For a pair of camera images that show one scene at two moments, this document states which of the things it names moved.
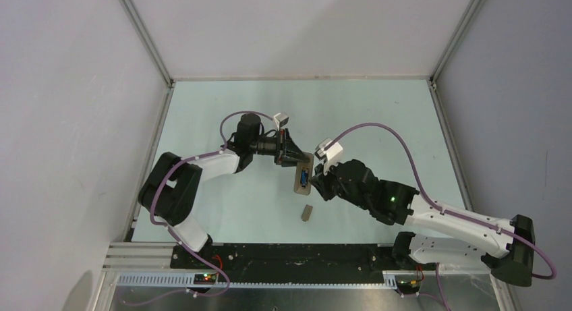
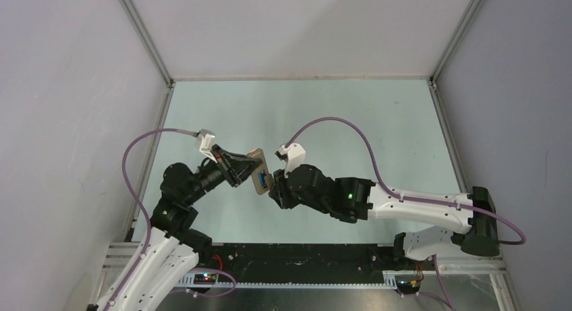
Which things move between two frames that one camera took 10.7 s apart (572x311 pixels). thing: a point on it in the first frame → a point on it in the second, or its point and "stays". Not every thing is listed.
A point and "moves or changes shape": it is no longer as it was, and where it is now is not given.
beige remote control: (303, 176) moves or changes shape
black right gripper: (321, 181) → (280, 191)
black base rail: (289, 262) stays
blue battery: (304, 177) moves or changes shape
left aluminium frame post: (145, 35) stays
